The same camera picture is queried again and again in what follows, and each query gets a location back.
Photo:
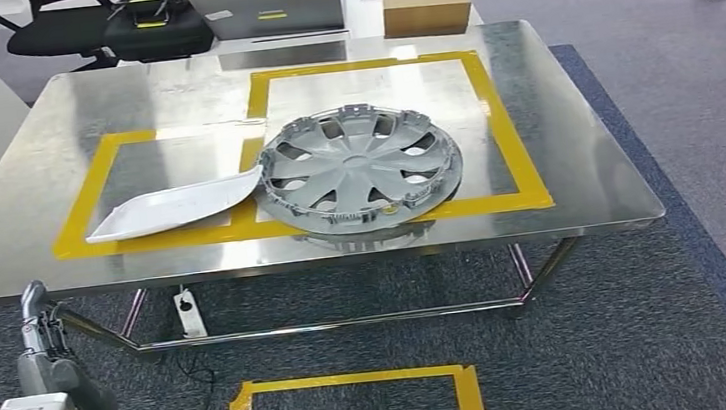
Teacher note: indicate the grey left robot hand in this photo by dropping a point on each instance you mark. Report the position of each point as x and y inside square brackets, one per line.
[53, 370]

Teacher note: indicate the white curved plastic part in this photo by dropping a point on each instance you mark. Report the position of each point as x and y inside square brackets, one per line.
[170, 205]

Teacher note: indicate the stainless steel workbench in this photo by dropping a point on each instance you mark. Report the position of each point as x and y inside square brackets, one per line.
[126, 100]

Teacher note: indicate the white power strip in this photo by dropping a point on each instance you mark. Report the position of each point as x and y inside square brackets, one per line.
[190, 313]

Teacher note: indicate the yellow floor tape square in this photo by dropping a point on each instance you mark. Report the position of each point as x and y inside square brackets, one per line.
[353, 379]

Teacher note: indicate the black office chair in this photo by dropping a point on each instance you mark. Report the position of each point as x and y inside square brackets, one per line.
[47, 34]

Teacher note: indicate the black equipment case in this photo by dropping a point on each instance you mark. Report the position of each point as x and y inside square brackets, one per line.
[157, 33]

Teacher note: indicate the grey wheel hubcap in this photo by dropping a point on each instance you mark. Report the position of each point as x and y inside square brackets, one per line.
[356, 171]

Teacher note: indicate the grey laptop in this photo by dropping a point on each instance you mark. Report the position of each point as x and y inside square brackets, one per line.
[264, 10]

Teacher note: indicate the white office desk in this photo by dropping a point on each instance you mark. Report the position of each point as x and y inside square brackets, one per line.
[364, 13]

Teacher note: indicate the brown cardboard box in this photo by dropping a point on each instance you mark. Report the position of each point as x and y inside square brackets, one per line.
[427, 4]

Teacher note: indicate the small yellow tape frame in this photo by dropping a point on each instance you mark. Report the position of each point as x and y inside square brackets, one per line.
[75, 218]

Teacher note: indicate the large yellow tape frame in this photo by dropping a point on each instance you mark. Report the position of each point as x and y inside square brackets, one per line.
[509, 136]

